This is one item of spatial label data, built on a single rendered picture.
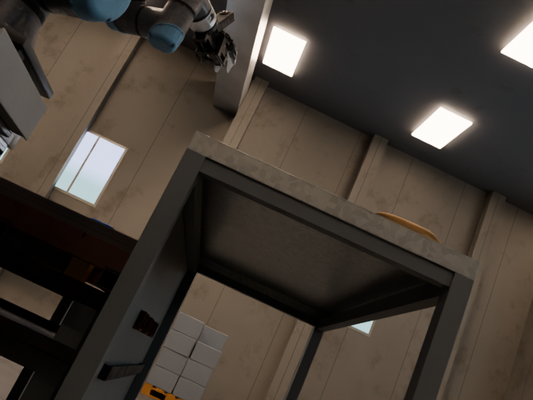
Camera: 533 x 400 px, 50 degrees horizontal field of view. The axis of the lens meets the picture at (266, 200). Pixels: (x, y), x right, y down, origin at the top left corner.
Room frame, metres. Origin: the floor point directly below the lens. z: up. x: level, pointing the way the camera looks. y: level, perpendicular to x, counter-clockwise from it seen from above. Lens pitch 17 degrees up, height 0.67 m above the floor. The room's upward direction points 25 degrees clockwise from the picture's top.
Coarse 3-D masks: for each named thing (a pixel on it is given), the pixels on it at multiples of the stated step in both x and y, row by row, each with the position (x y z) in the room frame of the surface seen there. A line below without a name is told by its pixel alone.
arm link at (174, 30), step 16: (176, 0) 1.19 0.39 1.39; (144, 16) 1.21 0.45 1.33; (160, 16) 1.19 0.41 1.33; (176, 16) 1.19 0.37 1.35; (192, 16) 1.21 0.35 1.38; (144, 32) 1.24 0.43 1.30; (160, 32) 1.19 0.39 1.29; (176, 32) 1.20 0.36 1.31; (160, 48) 1.24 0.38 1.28; (176, 48) 1.23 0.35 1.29
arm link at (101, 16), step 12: (48, 0) 0.98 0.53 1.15; (60, 0) 0.96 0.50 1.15; (72, 0) 0.95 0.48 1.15; (84, 0) 0.93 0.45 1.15; (96, 0) 0.94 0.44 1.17; (108, 0) 0.96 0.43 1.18; (120, 0) 0.98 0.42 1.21; (60, 12) 1.00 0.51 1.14; (72, 12) 0.98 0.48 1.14; (84, 12) 0.96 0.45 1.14; (96, 12) 0.96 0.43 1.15; (108, 12) 0.97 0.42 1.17; (120, 12) 0.99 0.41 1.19
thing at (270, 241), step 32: (224, 160) 1.03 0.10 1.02; (256, 160) 1.03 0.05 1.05; (224, 192) 1.32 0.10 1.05; (288, 192) 1.03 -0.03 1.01; (320, 192) 1.02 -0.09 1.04; (224, 224) 1.63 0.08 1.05; (256, 224) 1.47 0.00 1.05; (288, 224) 1.34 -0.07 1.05; (352, 224) 1.02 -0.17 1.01; (384, 224) 1.02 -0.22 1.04; (224, 256) 2.11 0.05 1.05; (256, 256) 1.86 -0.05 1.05; (288, 256) 1.66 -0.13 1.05; (320, 256) 1.50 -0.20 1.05; (352, 256) 1.36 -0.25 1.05; (448, 256) 1.02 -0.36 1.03; (256, 288) 2.32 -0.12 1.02; (288, 288) 2.15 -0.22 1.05; (320, 288) 1.89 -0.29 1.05; (352, 288) 1.68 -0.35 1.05; (384, 288) 1.52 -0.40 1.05
